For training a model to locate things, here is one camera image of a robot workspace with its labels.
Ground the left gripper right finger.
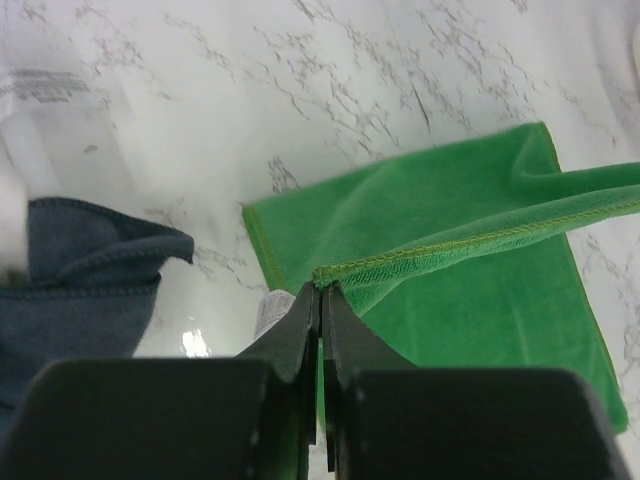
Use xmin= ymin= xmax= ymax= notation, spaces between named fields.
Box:
xmin=320 ymin=285 xmax=630 ymax=479

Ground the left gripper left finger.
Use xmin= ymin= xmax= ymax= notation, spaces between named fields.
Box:
xmin=1 ymin=283 xmax=320 ymax=479

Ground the green towel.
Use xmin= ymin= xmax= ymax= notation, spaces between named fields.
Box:
xmin=242 ymin=123 xmax=639 ymax=432

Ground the dark blue towel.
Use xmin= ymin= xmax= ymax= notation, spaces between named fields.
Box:
xmin=0 ymin=197 xmax=196 ymax=411

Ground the white towel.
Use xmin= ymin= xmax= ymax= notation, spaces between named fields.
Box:
xmin=1 ymin=66 xmax=97 ymax=285

